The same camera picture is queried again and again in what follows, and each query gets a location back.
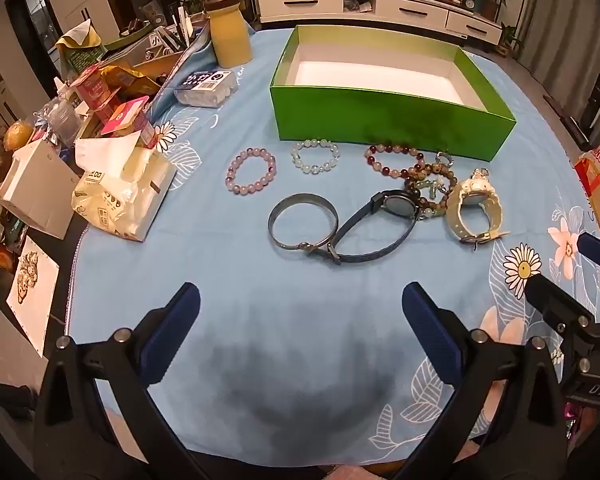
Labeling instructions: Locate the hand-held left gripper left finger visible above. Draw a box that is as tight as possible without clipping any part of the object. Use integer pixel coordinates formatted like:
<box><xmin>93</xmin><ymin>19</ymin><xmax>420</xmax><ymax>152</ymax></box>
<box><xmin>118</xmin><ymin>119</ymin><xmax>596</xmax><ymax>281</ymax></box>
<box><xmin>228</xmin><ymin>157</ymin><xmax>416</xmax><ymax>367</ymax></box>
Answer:
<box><xmin>32</xmin><ymin>281</ymin><xmax>202</xmax><ymax>480</ymax></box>

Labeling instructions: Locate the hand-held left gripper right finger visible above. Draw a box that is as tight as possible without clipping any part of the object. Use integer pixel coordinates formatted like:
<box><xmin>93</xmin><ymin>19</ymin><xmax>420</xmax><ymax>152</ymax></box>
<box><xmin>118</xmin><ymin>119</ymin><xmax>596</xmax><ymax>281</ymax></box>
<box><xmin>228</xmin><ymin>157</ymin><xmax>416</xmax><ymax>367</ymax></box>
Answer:
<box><xmin>401</xmin><ymin>282</ymin><xmax>573</xmax><ymax>480</ymax></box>

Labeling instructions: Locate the dark watch with blue strap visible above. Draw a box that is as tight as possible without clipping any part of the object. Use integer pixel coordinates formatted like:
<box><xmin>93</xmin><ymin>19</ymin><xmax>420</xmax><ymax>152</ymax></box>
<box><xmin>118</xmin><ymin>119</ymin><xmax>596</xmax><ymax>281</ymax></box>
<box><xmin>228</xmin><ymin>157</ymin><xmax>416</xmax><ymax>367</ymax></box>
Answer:
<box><xmin>307</xmin><ymin>189</ymin><xmax>423</xmax><ymax>266</ymax></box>

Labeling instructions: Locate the white wristwatch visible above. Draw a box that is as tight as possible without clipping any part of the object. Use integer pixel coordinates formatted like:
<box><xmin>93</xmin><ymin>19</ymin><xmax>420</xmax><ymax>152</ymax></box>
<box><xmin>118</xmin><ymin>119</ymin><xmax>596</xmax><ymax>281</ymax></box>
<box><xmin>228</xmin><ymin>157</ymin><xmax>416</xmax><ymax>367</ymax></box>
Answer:
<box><xmin>445</xmin><ymin>169</ymin><xmax>511</xmax><ymax>246</ymax></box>

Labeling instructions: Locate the grey metal bangle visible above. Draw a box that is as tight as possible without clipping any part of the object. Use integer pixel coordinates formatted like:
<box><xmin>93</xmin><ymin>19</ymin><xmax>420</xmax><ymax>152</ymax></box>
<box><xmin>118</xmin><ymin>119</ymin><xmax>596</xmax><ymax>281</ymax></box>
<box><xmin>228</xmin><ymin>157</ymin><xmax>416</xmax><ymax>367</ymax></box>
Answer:
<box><xmin>268</xmin><ymin>193</ymin><xmax>340</xmax><ymax>253</ymax></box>

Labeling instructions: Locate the brown bead bracelet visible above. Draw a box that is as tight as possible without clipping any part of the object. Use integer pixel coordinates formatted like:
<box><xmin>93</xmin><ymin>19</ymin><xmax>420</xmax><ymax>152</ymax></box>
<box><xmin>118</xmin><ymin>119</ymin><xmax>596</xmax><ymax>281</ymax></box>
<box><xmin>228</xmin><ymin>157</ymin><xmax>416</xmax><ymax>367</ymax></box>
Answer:
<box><xmin>405</xmin><ymin>162</ymin><xmax>458</xmax><ymax>213</ymax></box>

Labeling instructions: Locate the purple bead bracelet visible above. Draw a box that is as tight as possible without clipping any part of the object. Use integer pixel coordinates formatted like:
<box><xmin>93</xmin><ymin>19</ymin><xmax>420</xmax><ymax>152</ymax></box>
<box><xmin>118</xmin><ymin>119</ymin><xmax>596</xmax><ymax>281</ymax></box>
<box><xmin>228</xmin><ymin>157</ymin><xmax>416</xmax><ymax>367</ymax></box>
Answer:
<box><xmin>225</xmin><ymin>147</ymin><xmax>277</xmax><ymax>192</ymax></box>

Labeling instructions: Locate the red and white bead bracelet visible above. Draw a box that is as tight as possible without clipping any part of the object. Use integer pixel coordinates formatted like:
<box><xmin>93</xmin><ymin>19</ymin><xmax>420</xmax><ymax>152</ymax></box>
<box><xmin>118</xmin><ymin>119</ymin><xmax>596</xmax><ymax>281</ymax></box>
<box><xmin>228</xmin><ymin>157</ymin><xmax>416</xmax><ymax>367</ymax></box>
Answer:
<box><xmin>364</xmin><ymin>144</ymin><xmax>427</xmax><ymax>181</ymax></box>

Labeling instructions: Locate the clear bead bracelet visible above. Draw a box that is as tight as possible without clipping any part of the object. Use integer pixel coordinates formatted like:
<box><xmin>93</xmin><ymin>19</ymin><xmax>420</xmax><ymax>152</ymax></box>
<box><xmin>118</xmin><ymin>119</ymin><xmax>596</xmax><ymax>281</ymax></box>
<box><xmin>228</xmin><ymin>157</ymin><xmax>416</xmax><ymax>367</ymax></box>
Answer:
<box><xmin>292</xmin><ymin>139</ymin><xmax>341</xmax><ymax>175</ymax></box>

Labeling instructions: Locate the green cardboard box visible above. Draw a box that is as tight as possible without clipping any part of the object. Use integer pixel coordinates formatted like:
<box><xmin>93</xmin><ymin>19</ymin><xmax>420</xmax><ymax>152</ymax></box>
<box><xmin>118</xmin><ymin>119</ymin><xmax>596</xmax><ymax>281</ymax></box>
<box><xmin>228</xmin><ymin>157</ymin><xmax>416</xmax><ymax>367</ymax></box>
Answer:
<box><xmin>270</xmin><ymin>24</ymin><xmax>517</xmax><ymax>162</ymax></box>

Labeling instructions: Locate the red and yellow package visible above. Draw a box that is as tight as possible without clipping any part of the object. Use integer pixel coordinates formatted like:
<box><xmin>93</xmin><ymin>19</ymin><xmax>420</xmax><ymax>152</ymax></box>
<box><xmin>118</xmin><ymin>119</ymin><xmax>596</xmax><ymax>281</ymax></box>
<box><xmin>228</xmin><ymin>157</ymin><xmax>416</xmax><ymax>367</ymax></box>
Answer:
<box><xmin>575</xmin><ymin>157</ymin><xmax>600</xmax><ymax>246</ymax></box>

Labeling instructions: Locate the blue floral tablecloth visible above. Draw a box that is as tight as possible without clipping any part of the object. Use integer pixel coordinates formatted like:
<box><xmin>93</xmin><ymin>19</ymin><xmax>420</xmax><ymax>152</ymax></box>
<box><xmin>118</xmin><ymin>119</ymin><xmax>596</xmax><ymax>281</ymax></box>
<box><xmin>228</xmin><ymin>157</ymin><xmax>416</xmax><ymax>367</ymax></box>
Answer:
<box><xmin>67</xmin><ymin>25</ymin><xmax>600</xmax><ymax>466</ymax></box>

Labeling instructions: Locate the cream soft tissue pack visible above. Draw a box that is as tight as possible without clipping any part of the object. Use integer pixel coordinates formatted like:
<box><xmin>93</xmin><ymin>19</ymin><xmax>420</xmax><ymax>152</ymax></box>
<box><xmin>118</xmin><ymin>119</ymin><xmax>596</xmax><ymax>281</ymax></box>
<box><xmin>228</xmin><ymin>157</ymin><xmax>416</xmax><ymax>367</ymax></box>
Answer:
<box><xmin>71</xmin><ymin>132</ymin><xmax>177</xmax><ymax>243</ymax></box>

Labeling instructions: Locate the white card with drawing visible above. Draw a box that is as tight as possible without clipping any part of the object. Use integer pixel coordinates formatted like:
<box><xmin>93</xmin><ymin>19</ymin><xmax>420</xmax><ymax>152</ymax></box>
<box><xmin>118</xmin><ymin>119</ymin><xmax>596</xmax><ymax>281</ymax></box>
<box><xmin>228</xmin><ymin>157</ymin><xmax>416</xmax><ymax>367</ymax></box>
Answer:
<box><xmin>6</xmin><ymin>237</ymin><xmax>61</xmax><ymax>358</ymax></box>

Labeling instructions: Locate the white paper box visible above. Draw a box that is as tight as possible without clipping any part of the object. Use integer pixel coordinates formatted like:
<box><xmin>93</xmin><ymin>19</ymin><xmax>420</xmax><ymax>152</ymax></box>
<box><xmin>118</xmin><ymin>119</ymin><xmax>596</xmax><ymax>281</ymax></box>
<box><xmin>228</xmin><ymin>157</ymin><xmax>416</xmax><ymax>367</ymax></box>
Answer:
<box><xmin>0</xmin><ymin>140</ymin><xmax>80</xmax><ymax>240</ymax></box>

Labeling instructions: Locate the pink snack packet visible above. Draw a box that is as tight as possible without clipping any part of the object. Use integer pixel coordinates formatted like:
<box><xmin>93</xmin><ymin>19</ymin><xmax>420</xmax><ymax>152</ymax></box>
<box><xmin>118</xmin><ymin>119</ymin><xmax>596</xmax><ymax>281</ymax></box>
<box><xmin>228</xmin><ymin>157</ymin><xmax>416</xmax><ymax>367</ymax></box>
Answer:
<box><xmin>100</xmin><ymin>97</ymin><xmax>151</xmax><ymax>136</ymax></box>

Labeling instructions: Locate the small potted plant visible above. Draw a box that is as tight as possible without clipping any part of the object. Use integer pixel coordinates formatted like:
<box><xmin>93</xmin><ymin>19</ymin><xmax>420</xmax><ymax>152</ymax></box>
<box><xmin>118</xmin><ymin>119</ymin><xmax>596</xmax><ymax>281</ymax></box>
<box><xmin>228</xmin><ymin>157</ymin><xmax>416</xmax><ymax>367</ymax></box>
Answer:
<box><xmin>500</xmin><ymin>22</ymin><xmax>523</xmax><ymax>56</ymax></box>

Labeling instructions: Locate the white packet with black label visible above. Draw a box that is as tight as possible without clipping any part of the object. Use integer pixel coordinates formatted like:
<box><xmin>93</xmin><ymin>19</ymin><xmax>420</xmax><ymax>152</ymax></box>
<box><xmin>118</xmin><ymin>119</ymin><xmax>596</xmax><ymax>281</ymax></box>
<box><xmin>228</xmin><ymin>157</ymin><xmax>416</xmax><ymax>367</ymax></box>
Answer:
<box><xmin>174</xmin><ymin>69</ymin><xmax>239</xmax><ymax>109</ymax></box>

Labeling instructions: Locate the red snack packet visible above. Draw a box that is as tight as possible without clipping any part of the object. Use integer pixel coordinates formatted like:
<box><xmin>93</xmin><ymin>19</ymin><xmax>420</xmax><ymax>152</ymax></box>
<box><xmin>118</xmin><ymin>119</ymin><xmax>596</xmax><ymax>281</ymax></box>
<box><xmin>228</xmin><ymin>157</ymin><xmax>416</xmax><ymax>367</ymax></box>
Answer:
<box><xmin>75</xmin><ymin>67</ymin><xmax>121</xmax><ymax>111</ymax></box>

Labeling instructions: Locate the green paper bag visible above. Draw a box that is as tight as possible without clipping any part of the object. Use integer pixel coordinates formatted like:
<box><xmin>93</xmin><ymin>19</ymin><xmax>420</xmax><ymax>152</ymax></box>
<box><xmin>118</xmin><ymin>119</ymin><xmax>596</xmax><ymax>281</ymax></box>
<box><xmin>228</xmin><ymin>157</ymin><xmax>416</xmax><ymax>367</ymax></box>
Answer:
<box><xmin>55</xmin><ymin>19</ymin><xmax>106</xmax><ymax>78</ymax></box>

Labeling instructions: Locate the yellow bottle with brown lid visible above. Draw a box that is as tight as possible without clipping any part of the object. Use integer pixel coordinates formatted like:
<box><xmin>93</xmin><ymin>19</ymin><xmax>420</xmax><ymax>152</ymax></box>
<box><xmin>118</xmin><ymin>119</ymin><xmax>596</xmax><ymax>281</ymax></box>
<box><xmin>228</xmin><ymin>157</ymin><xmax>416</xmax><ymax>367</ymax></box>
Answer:
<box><xmin>203</xmin><ymin>0</ymin><xmax>253</xmax><ymax>67</ymax></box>

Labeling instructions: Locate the white television cabinet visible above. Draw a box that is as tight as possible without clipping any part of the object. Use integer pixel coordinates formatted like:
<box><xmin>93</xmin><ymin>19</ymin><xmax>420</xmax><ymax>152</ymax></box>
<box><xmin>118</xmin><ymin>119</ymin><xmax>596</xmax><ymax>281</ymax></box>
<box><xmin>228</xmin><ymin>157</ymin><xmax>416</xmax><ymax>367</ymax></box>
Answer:
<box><xmin>252</xmin><ymin>0</ymin><xmax>503</xmax><ymax>46</ymax></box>

